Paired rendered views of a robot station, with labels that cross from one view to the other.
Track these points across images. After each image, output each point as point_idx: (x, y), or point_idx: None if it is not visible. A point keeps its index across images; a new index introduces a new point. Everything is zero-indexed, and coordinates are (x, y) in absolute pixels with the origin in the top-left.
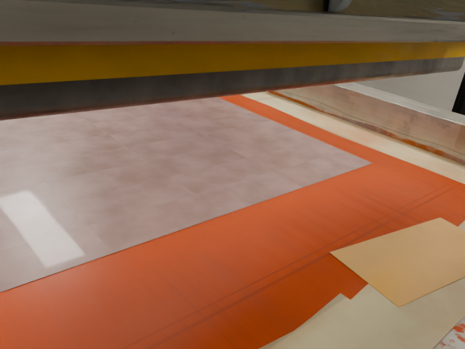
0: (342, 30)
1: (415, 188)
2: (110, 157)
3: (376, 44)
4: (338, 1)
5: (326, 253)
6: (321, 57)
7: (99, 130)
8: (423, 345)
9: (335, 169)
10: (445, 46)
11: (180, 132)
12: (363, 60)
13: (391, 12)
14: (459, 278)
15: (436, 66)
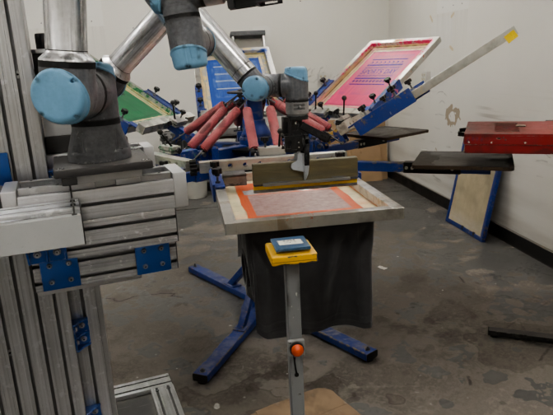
0: (304, 182)
1: None
2: (293, 204)
3: (322, 182)
4: (304, 179)
5: None
6: (309, 184)
7: (295, 200)
8: None
9: (339, 207)
10: (346, 180)
11: (313, 201)
12: (319, 184)
13: (319, 178)
14: None
15: (345, 184)
